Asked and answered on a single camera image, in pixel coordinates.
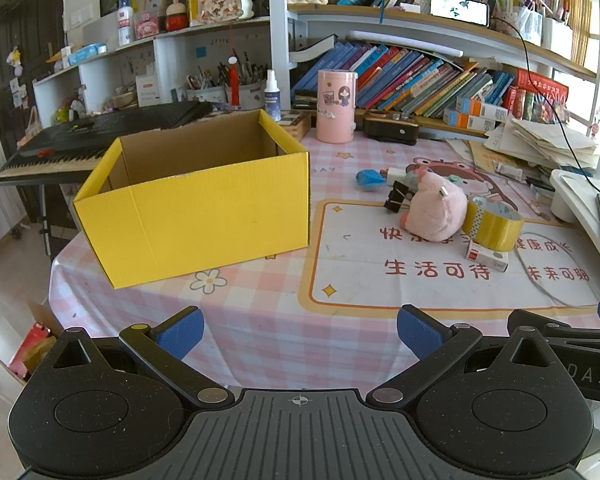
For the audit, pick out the red doll jar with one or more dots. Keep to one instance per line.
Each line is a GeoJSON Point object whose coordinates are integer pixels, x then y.
{"type": "Point", "coordinates": [176, 17]}

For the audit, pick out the red book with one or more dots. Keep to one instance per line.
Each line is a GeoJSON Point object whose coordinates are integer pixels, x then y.
{"type": "Point", "coordinates": [540, 92]}

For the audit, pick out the blue tissue pack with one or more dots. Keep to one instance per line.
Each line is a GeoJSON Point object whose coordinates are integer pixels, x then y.
{"type": "Point", "coordinates": [87, 54]}

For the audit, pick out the pink gift box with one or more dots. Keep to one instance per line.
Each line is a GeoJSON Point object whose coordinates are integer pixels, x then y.
{"type": "Point", "coordinates": [147, 27]}

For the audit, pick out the white paper bags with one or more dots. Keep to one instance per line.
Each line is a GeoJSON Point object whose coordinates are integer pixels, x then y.
{"type": "Point", "coordinates": [550, 35]}

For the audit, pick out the yellow tape roll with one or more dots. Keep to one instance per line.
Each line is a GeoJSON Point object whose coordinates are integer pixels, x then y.
{"type": "Point", "coordinates": [497, 230]}

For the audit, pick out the white bookshelf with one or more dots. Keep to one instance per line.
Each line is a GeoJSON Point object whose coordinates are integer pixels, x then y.
{"type": "Point", "coordinates": [279, 35]}

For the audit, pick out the white spray bottle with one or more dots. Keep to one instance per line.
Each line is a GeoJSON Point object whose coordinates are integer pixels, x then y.
{"type": "Point", "coordinates": [272, 100]}

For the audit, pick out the black binder clip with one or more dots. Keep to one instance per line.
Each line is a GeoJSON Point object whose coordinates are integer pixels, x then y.
{"type": "Point", "coordinates": [396, 199]}

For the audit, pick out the pink cylindrical container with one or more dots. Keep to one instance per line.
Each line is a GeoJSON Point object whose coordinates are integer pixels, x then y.
{"type": "Point", "coordinates": [336, 110]}

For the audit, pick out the smartphone on shelf stand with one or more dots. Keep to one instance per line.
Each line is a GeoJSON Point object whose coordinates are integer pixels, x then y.
{"type": "Point", "coordinates": [460, 10]}

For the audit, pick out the pink plush toy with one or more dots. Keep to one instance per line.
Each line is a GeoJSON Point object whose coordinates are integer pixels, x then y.
{"type": "Point", "coordinates": [432, 210]}

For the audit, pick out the row of leaning books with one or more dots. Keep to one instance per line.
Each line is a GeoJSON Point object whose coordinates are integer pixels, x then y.
{"type": "Point", "coordinates": [405, 77]}

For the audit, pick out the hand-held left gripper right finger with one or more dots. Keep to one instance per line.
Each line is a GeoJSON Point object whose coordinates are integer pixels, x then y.
{"type": "Point", "coordinates": [420, 332]}

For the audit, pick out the white staples box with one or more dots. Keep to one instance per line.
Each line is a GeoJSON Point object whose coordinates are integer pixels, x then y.
{"type": "Point", "coordinates": [487, 257]}

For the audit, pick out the pink checked desktop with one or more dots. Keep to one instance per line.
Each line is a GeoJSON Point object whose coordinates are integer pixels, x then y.
{"type": "Point", "coordinates": [280, 320]}

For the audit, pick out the black electronic keyboard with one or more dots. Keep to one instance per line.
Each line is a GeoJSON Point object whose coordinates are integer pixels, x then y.
{"type": "Point", "coordinates": [105, 125]}

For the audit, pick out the red tassel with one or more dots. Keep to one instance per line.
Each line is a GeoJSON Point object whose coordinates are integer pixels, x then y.
{"type": "Point", "coordinates": [234, 80]}

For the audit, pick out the stack of papers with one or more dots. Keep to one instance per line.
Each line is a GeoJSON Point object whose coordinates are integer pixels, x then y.
{"type": "Point", "coordinates": [545, 142]}

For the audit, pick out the black stapler box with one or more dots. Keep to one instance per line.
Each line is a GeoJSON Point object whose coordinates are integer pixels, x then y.
{"type": "Point", "coordinates": [390, 130]}

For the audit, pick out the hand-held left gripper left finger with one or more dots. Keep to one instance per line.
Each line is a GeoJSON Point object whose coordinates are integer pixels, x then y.
{"type": "Point", "coordinates": [182, 331]}

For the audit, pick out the white box with red label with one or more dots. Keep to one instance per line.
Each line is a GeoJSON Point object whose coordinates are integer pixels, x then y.
{"type": "Point", "coordinates": [149, 91]}

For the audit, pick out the blue packet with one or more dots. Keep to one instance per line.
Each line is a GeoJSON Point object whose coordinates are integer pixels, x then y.
{"type": "Point", "coordinates": [370, 180]}

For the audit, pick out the white lotion bottle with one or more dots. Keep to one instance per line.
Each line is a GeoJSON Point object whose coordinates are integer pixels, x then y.
{"type": "Point", "coordinates": [125, 22]}

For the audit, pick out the brown cardboard box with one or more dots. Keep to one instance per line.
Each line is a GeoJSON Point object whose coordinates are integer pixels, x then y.
{"type": "Point", "coordinates": [35, 345]}

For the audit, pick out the white monitor riser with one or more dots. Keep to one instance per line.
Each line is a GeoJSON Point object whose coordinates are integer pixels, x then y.
{"type": "Point", "coordinates": [575, 195]}

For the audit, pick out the wooden chessboard box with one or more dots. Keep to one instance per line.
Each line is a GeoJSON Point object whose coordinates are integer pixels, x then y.
{"type": "Point", "coordinates": [299, 124]}

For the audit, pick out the yellow cardboard box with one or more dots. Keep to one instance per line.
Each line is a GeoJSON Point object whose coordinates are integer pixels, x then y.
{"type": "Point", "coordinates": [205, 220]}

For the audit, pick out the orange and white boxes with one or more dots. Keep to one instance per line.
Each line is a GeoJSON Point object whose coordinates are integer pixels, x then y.
{"type": "Point", "coordinates": [472, 112]}

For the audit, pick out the white pen holder with pens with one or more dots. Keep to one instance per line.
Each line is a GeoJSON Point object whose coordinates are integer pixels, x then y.
{"type": "Point", "coordinates": [247, 95]}

